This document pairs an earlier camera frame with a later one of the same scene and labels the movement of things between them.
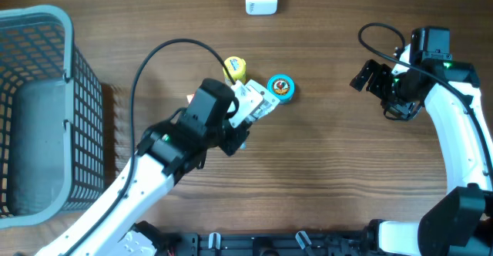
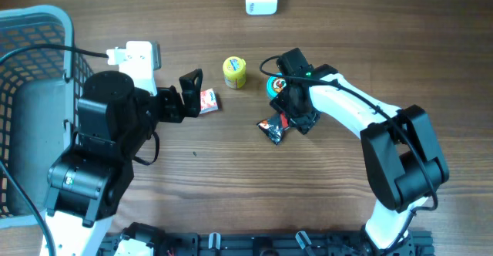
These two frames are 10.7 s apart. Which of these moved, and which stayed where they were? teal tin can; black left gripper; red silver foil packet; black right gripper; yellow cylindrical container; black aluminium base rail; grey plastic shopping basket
Moved: black left gripper; black right gripper; red silver foil packet
Stayed: grey plastic shopping basket; black aluminium base rail; teal tin can; yellow cylindrical container
